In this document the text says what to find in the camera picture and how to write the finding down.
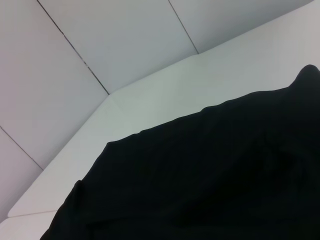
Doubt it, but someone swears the black t-shirt with FREE print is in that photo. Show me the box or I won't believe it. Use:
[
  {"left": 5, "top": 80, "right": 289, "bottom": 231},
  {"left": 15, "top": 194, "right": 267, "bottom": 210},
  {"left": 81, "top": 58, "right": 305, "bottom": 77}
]
[{"left": 39, "top": 64, "right": 320, "bottom": 240}]

